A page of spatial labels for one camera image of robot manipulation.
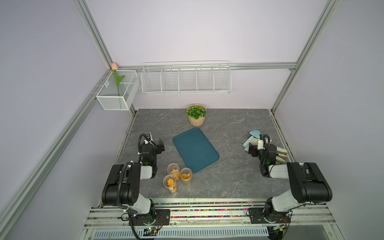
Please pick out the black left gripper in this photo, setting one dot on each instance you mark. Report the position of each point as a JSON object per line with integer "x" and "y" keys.
{"x": 158, "y": 149}

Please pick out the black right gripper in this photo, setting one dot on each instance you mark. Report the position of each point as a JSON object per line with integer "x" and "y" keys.
{"x": 253, "y": 150}

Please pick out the clear cookie jar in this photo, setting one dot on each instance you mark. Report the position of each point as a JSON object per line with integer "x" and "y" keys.
{"x": 174, "y": 170}
{"x": 170, "y": 183}
{"x": 186, "y": 176}

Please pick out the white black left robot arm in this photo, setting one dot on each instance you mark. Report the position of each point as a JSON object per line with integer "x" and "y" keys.
{"x": 122, "y": 188}

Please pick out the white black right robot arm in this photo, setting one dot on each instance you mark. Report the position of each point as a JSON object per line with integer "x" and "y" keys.
{"x": 307, "y": 183}

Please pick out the clear cookie jar back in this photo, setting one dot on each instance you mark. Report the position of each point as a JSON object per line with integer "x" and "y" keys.
{"x": 174, "y": 170}

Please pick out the clear cookie jar front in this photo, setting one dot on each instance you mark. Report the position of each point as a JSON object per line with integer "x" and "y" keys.
{"x": 170, "y": 183}

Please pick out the light blue garden trowel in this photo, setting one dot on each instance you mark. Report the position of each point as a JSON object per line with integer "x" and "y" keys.
{"x": 254, "y": 134}

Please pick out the beige gardening glove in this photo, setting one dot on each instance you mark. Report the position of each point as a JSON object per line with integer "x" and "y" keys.
{"x": 272, "y": 154}

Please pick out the teal plastic tray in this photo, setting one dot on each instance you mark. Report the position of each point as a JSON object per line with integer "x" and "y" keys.
{"x": 196, "y": 150}

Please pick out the green plant in pot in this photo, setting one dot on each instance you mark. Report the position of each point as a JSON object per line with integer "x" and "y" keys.
{"x": 196, "y": 115}

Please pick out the pink artificial tulip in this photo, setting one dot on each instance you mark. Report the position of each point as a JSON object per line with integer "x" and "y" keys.
{"x": 118, "y": 79}

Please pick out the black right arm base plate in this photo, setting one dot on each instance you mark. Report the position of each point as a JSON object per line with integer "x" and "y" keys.
{"x": 263, "y": 216}

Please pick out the white mesh wall basket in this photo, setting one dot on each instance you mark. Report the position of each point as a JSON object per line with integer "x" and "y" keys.
{"x": 108, "y": 94}

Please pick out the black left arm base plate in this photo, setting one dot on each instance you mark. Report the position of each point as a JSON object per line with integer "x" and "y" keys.
{"x": 159, "y": 217}

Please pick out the white wire wall shelf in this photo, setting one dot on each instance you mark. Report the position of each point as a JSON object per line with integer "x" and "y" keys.
{"x": 186, "y": 77}

